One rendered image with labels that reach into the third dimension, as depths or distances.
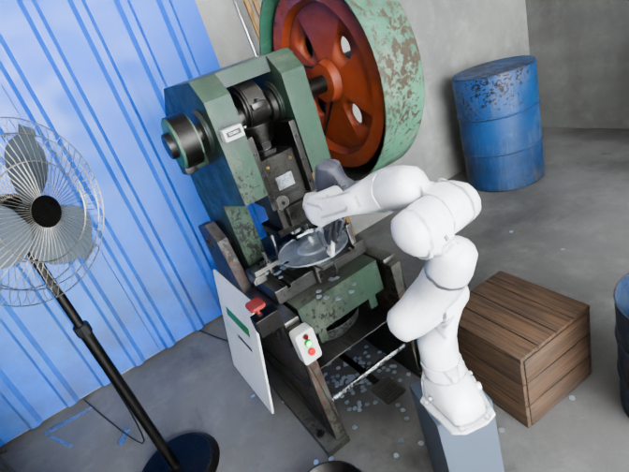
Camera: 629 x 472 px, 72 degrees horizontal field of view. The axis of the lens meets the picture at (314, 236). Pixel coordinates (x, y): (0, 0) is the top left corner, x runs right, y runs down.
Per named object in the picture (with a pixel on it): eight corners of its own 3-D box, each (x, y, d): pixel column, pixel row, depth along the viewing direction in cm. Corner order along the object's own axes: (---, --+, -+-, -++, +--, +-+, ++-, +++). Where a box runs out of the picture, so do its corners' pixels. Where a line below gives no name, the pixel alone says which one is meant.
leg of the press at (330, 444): (351, 439, 181) (281, 260, 143) (329, 457, 177) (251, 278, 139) (261, 344, 257) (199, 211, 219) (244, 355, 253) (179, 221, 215)
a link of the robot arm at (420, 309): (480, 276, 102) (422, 316, 96) (450, 319, 123) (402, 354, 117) (447, 243, 107) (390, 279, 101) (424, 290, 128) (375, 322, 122)
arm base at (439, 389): (507, 415, 120) (502, 378, 114) (447, 444, 118) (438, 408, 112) (462, 364, 140) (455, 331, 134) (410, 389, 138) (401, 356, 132)
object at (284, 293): (367, 250, 184) (364, 238, 182) (280, 305, 167) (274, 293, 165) (329, 234, 209) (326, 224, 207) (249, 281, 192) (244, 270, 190)
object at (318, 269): (360, 278, 166) (351, 248, 160) (331, 297, 161) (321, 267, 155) (326, 260, 187) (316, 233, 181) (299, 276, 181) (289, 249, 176)
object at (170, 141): (341, 105, 169) (329, 58, 161) (184, 174, 144) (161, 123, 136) (316, 105, 183) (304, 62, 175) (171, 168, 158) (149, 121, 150)
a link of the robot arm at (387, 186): (407, 166, 87) (465, 135, 93) (364, 177, 104) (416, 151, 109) (443, 250, 91) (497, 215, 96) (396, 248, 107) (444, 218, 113)
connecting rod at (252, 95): (298, 166, 163) (267, 74, 148) (270, 180, 158) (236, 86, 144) (273, 161, 180) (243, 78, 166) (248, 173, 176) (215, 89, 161)
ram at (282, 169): (320, 214, 170) (297, 143, 158) (288, 231, 165) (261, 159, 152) (299, 207, 185) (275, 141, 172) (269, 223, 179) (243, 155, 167)
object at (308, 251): (323, 223, 189) (322, 222, 189) (362, 239, 165) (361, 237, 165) (267, 255, 179) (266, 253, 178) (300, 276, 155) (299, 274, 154)
